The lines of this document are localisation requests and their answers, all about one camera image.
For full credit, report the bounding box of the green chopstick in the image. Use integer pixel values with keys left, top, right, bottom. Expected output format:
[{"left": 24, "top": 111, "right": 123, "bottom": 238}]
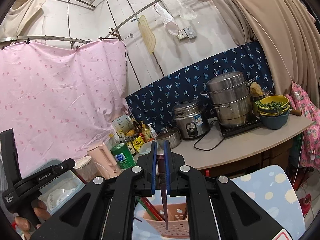
[{"left": 136, "top": 197, "right": 158, "bottom": 221}]

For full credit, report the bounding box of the clear food container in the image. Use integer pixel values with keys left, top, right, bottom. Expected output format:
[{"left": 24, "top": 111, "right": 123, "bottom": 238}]
[{"left": 139, "top": 141, "right": 158, "bottom": 155}]

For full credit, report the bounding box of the pink perforated utensil holder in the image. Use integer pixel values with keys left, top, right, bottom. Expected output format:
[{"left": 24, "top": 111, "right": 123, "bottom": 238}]
[{"left": 143, "top": 203, "right": 189, "bottom": 239}]

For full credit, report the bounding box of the white box carton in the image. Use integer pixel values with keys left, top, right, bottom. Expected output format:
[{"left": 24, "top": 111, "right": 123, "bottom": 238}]
[{"left": 111, "top": 115, "right": 134, "bottom": 135}]

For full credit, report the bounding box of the beige cutting board hanging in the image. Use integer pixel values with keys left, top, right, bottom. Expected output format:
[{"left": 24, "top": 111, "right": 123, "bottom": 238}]
[{"left": 138, "top": 15, "right": 156, "bottom": 54}]

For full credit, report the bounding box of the pink floral curtain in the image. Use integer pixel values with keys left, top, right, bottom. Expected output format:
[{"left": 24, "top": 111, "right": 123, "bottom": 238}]
[{"left": 1, "top": 40, "right": 128, "bottom": 177}]

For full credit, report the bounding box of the blue polka dot tablecloth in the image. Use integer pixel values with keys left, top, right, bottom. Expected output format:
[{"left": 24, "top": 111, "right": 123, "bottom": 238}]
[{"left": 132, "top": 165, "right": 306, "bottom": 239}]

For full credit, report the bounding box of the yellow seasoning packet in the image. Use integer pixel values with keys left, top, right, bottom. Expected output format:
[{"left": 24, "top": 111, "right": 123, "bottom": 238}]
[{"left": 131, "top": 134, "right": 144, "bottom": 153}]

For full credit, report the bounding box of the dark blue bowl stack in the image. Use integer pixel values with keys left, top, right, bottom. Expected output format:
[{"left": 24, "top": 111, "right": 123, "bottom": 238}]
[{"left": 254, "top": 95, "right": 290, "bottom": 130}]

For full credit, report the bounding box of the black power cable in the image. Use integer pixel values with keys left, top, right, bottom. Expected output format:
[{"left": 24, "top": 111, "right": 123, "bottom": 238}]
[{"left": 193, "top": 119, "right": 226, "bottom": 152}]

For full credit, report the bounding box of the beige hanging cloth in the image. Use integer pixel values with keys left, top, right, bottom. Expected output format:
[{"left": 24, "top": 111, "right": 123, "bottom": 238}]
[{"left": 212, "top": 0, "right": 319, "bottom": 106}]

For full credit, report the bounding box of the person left hand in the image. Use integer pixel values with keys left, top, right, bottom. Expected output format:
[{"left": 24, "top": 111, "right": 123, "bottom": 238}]
[{"left": 15, "top": 199, "right": 51, "bottom": 239}]

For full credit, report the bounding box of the large steel steamer pot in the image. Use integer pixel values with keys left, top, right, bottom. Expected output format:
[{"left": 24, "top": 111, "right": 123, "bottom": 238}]
[{"left": 201, "top": 72, "right": 253, "bottom": 127}]

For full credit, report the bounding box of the pink floral apron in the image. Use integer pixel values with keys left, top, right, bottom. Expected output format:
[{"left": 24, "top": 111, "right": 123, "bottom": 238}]
[{"left": 285, "top": 81, "right": 320, "bottom": 170}]

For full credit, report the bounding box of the red chopstick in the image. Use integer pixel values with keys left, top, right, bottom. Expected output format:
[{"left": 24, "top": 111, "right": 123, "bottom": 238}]
[{"left": 141, "top": 197, "right": 164, "bottom": 221}]

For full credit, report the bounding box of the induction cooktop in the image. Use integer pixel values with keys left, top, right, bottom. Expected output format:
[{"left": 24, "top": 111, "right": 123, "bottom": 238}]
[{"left": 219, "top": 115, "right": 261, "bottom": 138}]

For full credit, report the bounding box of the navy floral backsplash cloth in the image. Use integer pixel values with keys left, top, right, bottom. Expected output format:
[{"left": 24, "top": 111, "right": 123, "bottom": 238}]
[{"left": 126, "top": 41, "right": 274, "bottom": 132}]

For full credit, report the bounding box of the steel rice cooker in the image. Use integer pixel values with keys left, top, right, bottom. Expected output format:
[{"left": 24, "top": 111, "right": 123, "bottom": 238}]
[{"left": 173, "top": 99, "right": 210, "bottom": 140}]

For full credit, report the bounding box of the yellow oil bottle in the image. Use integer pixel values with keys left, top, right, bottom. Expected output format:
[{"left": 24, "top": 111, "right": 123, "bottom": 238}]
[{"left": 141, "top": 121, "right": 154, "bottom": 142}]

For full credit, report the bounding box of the maroon chopstick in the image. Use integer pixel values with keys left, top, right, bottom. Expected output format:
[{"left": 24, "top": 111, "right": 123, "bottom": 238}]
[{"left": 157, "top": 154, "right": 168, "bottom": 230}]

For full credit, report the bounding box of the pink electric kettle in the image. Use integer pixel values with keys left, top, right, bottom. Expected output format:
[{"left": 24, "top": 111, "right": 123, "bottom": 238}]
[{"left": 87, "top": 143, "right": 121, "bottom": 179}]

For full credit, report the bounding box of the green detergent bottle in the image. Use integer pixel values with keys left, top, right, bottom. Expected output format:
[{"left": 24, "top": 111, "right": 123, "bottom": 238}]
[{"left": 109, "top": 137, "right": 136, "bottom": 170}]

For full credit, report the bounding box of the small steel pot with lid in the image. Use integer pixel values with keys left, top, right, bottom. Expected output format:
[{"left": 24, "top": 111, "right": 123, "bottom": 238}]
[{"left": 156, "top": 127, "right": 182, "bottom": 149}]

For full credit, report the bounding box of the wall power socket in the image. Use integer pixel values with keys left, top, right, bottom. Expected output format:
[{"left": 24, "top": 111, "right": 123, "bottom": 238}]
[{"left": 177, "top": 27, "right": 197, "bottom": 40}]

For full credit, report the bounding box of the white dish drainer box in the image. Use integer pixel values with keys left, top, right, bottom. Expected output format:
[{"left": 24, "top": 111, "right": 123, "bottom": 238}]
[{"left": 38, "top": 171, "right": 85, "bottom": 215}]

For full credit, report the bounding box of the red plastic stool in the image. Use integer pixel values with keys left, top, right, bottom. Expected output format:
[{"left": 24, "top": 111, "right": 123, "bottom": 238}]
[{"left": 299, "top": 193, "right": 311, "bottom": 217}]

